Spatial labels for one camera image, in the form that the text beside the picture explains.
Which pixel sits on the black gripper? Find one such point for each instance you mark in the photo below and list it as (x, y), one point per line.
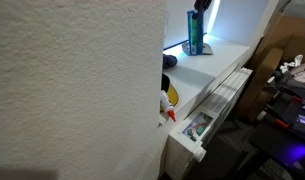
(203, 3)

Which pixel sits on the blue cup with white print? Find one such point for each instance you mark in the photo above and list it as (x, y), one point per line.
(195, 33)

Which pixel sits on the white LED light strip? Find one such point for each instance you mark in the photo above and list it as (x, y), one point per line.
(214, 15)

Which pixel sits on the grey plate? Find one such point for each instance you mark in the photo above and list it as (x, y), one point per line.
(208, 50)

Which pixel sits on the dark blue crumpled cloth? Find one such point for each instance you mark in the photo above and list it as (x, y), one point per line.
(168, 61)

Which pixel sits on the large brown cardboard box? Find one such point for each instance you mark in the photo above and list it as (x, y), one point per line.
(285, 33)

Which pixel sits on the white glue bottle orange tip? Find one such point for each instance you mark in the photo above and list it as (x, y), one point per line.
(165, 101)

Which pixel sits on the white crumpled paper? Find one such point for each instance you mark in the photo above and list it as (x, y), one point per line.
(292, 64)

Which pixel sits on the colourful picture label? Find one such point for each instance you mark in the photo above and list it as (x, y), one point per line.
(197, 127)

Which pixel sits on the black device with purple light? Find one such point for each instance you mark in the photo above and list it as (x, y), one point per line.
(285, 146)

